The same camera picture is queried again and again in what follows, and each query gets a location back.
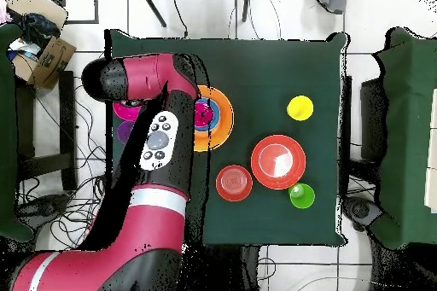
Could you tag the black bench frame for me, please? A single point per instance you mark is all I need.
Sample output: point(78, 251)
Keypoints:
point(66, 117)

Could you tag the small red bowl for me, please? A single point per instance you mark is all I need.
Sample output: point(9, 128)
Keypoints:
point(234, 183)

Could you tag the pink plastic bowl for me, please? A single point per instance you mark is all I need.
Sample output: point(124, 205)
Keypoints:
point(126, 111)

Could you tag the flat cardboard sheet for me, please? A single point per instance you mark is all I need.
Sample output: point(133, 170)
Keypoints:
point(37, 4)

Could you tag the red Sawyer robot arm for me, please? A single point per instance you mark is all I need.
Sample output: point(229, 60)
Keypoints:
point(146, 72)

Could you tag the pink plastic cup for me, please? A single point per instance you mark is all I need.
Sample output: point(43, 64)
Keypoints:
point(205, 115)

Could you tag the wide red bowl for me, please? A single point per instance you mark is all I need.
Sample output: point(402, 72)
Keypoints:
point(278, 161)

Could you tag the dark blue bag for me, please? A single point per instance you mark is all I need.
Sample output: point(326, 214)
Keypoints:
point(39, 28)

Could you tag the yellow plastic cup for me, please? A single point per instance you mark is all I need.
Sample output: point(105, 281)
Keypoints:
point(300, 108)

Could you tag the blue plastic bowl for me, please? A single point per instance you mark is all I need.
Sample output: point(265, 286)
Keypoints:
point(217, 113)

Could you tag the purple plastic cup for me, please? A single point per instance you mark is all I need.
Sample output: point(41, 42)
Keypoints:
point(124, 132)

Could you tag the dark green tablecloth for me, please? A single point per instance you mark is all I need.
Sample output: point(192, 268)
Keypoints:
point(273, 62)

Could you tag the large orange bowl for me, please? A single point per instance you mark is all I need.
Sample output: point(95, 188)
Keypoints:
point(225, 117)

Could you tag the green covered table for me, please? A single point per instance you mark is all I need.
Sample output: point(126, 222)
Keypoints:
point(6, 134)
point(406, 134)

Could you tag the open cardboard box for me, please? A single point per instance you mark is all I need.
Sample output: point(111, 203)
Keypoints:
point(51, 62)

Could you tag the green plastic cup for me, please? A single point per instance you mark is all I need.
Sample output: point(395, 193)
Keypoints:
point(302, 197)

